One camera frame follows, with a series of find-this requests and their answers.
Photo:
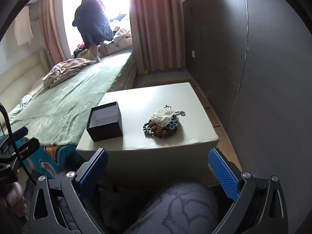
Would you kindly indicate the teal printed rug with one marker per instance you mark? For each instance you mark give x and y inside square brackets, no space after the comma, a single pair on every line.
[56,158]

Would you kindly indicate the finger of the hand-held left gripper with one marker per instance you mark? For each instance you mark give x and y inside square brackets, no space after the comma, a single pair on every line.
[29,148]
[20,132]

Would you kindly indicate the dark grey wardrobe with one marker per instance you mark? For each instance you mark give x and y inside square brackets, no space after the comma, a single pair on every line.
[219,41]

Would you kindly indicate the green bed blanket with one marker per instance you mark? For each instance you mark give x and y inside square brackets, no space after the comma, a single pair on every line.
[73,97]

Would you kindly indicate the white hanging garment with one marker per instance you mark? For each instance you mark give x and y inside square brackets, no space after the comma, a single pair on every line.
[23,26]

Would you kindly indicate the white square side table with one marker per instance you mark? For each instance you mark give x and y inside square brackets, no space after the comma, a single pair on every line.
[146,95]

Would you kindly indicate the patterned quilt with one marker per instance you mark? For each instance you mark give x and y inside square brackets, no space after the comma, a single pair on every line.
[119,42]

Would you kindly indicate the person's left hand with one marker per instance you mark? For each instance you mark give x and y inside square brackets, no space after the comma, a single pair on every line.
[12,195]

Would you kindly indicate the cream padded headboard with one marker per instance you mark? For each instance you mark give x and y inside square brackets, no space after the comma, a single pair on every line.
[17,78]

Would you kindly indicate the pink curtain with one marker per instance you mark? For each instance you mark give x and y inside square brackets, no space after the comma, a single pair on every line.
[52,29]
[156,29]

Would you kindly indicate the beige bed base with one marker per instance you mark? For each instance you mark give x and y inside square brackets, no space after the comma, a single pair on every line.
[129,78]

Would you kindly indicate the person's grey patterned trouser leg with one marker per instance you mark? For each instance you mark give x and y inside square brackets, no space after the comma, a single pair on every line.
[175,207]

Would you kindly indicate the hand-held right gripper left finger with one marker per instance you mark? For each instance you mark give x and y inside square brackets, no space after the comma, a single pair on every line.
[93,173]

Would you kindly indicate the crumpled beige blanket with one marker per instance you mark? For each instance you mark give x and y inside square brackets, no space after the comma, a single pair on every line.
[65,72]

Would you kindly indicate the black jewelry box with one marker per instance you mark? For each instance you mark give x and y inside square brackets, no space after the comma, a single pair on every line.
[107,132]

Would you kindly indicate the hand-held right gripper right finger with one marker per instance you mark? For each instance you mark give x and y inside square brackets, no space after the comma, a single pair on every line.
[223,173]

